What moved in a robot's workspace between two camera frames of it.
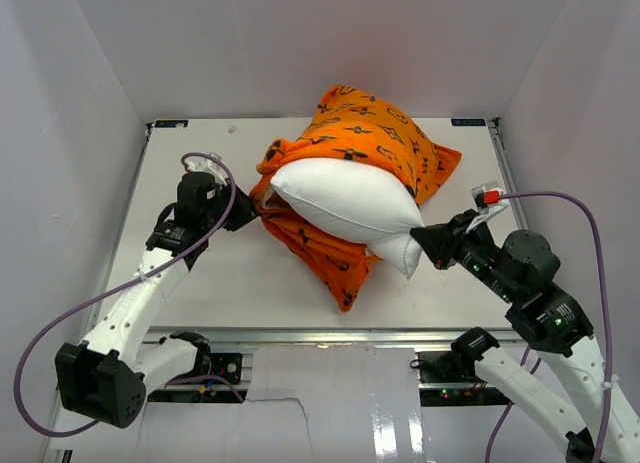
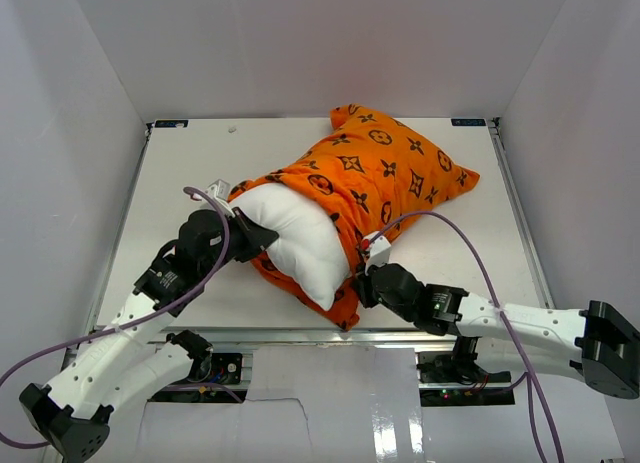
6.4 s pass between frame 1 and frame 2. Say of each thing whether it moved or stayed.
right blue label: stayed
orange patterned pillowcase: moved
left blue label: stayed
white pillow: moved
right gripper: moved
